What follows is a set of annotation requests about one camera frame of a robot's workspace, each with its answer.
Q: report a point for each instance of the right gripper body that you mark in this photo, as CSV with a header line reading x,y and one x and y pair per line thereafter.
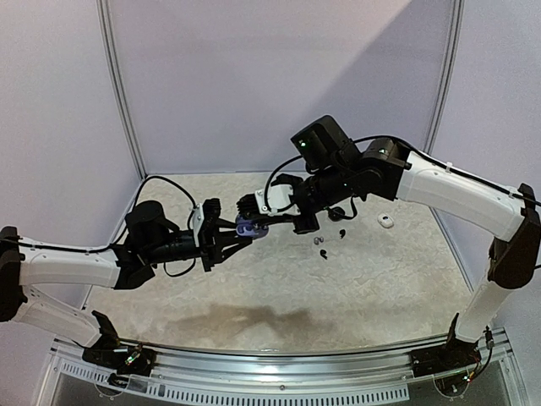
x,y
306,221

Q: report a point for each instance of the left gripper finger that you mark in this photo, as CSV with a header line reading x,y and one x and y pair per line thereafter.
x,y
221,225
232,246

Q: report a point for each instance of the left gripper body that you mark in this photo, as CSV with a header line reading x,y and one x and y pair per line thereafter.
x,y
207,249

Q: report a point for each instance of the purple round charging case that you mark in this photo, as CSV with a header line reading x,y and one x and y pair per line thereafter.
x,y
249,228

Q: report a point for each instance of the white earbud charging case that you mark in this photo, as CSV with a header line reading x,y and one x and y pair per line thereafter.
x,y
385,221

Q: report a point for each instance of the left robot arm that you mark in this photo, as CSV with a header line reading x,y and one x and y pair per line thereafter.
x,y
152,239

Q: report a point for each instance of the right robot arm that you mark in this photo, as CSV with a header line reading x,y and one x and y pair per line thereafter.
x,y
394,170

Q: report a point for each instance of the black charging case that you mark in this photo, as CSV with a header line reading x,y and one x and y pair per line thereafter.
x,y
336,214

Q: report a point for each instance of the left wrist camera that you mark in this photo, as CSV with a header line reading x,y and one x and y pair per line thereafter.
x,y
203,221

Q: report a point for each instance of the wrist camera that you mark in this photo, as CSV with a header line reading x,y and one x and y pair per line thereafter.
x,y
203,221
273,202

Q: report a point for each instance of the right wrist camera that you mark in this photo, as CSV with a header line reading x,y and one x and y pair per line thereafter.
x,y
273,202

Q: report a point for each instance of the aluminium front rail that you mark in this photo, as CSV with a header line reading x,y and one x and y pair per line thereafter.
x,y
384,375

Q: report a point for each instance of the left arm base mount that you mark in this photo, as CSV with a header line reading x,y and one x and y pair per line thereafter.
x,y
124,360

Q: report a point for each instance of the right frame post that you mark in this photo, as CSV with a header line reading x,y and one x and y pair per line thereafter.
x,y
447,66

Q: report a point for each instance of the frame post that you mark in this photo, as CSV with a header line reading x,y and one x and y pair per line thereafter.
x,y
447,66
118,88

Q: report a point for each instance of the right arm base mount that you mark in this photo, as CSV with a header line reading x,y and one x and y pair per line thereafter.
x,y
452,354

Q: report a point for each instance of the left frame post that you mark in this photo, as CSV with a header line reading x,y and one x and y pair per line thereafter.
x,y
118,88

